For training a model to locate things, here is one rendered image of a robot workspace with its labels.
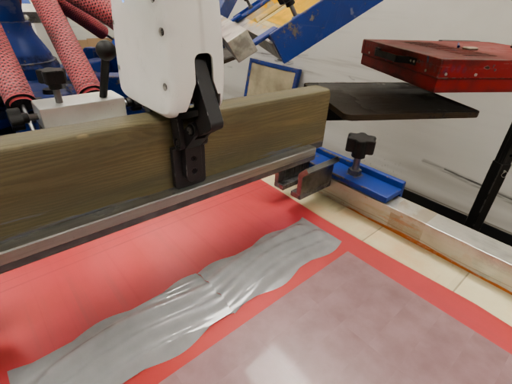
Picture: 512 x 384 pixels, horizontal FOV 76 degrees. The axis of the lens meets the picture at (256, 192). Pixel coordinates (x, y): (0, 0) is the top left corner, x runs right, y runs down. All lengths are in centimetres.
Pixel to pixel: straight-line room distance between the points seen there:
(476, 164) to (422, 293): 193
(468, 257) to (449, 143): 189
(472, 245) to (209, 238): 32
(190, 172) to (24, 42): 84
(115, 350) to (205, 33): 26
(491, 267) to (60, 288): 47
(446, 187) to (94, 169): 228
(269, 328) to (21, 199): 23
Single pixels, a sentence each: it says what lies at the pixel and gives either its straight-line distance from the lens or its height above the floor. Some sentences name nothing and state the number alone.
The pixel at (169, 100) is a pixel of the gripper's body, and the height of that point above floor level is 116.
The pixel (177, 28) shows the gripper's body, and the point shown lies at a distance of 24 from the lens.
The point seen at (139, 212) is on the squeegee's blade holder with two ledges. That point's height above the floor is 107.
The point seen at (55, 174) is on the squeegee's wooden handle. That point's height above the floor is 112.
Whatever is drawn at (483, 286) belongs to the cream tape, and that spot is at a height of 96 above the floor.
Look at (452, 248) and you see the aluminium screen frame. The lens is 47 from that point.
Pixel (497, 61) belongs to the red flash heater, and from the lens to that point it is 118.
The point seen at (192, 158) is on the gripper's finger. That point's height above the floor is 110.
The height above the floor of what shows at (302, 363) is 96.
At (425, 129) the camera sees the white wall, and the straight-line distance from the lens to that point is 237.
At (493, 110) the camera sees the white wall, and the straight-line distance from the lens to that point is 224.
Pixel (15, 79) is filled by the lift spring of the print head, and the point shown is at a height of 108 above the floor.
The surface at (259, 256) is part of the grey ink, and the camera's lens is 40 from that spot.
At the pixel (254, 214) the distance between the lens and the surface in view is 48.
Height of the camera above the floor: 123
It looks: 31 degrees down
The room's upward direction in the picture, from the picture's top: 3 degrees clockwise
